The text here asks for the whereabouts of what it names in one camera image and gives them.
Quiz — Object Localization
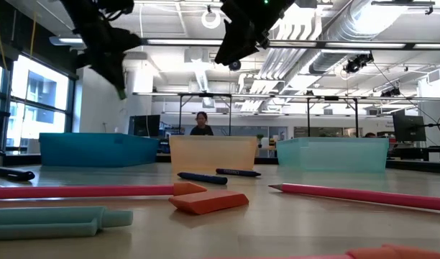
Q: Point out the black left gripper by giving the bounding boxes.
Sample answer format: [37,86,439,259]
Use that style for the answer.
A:
[75,14,142,91]

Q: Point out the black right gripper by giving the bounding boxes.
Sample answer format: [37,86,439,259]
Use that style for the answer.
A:
[214,0,296,66]

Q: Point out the pink pencil orange tip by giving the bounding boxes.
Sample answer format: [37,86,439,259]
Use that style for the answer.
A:
[0,182,208,201]

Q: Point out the dark blue crayon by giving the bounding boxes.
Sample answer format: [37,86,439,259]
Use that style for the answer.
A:
[177,171,229,186]

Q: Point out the dark purple crayon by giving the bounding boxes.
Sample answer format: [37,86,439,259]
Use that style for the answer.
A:
[215,168,262,178]

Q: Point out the black pen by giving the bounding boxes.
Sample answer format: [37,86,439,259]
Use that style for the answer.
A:
[0,165,36,182]

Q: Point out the teal pen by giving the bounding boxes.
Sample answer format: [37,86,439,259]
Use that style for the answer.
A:
[0,206,134,242]

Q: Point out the pink pencil grey tip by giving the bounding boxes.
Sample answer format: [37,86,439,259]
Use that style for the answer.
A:
[267,183,440,213]

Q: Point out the pink pen orange cap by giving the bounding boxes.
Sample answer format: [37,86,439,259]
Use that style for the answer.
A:
[205,244,440,259]

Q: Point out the white ceiling pipes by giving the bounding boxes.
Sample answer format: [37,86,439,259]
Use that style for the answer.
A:
[257,21,325,81]

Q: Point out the black computer monitor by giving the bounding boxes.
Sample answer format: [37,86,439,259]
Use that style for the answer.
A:
[392,114,428,142]
[128,114,162,137]

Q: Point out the long LED light bar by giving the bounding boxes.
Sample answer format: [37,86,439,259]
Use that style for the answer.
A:
[49,35,440,50]

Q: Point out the blue plastic bin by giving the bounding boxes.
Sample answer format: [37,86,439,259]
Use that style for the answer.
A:
[39,132,160,168]

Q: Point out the large window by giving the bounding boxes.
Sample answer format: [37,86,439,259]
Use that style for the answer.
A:
[0,53,77,155]

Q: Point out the orange translucent bin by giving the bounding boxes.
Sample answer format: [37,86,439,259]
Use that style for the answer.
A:
[169,135,259,172]

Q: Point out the teal translucent bin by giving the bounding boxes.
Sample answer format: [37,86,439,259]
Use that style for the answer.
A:
[275,137,390,173]

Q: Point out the orange eraser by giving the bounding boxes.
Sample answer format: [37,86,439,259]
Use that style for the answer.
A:
[168,191,250,216]

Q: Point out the white cable ring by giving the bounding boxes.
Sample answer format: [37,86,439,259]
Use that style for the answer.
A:
[201,8,222,30]

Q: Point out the black metal frame rig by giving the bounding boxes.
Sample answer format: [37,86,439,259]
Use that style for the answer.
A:
[178,92,233,137]
[306,96,360,139]

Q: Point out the black mounted camera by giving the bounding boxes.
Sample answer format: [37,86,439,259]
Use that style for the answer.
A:
[344,53,374,75]
[380,86,403,99]

